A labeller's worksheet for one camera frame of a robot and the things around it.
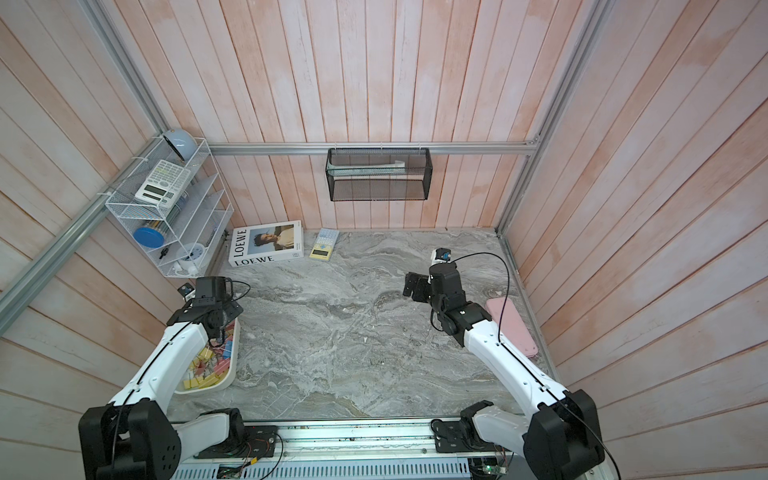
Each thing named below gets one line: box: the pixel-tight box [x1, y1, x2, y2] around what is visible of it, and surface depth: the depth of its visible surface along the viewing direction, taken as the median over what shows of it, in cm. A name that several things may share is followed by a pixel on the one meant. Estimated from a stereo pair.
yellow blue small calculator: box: [309, 228, 340, 261], surface depth 117 cm
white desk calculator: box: [134, 159, 191, 210], surface depth 77 cm
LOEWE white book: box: [228, 220, 304, 267], surface depth 113 cm
